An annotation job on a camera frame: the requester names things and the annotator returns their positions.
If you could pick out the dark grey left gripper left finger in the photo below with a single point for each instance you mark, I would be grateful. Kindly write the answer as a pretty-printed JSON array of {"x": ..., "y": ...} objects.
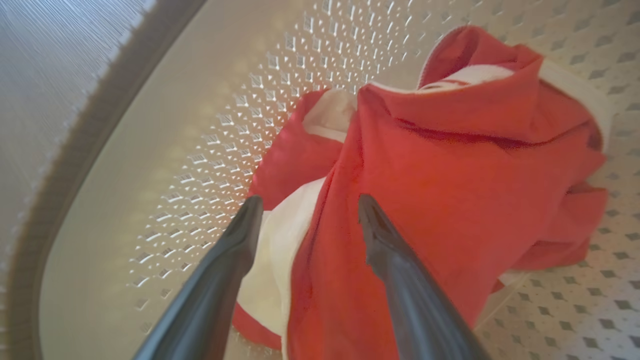
[{"x": 210, "y": 290}]

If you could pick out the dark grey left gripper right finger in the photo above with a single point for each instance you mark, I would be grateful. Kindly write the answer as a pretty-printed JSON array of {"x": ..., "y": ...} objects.
[{"x": 420, "y": 310}]

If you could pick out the red white hooded garment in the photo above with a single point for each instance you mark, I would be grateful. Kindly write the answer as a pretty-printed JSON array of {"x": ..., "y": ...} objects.
[{"x": 450, "y": 190}]

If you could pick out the cream perforated laundry basket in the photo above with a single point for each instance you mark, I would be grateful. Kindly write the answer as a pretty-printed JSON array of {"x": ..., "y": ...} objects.
[{"x": 150, "y": 125}]

